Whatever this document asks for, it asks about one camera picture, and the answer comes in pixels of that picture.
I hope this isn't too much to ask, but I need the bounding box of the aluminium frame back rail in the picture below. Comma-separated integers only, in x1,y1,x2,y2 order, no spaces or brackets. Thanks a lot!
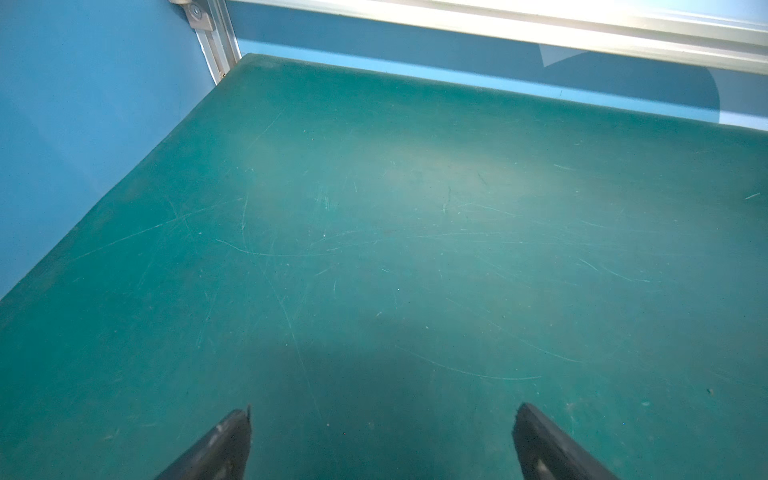
230,0,768,76

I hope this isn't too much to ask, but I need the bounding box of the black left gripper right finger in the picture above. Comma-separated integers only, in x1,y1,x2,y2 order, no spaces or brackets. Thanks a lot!
512,402,618,480

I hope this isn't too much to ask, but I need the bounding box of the aluminium frame left post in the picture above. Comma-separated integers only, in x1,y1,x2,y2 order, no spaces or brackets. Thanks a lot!
170,0,242,84

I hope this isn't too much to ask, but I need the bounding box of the green table mat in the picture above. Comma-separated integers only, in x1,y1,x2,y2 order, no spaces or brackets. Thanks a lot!
1,55,767,479

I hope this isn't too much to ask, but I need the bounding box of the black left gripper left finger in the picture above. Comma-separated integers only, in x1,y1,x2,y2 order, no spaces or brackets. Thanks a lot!
155,406,252,480

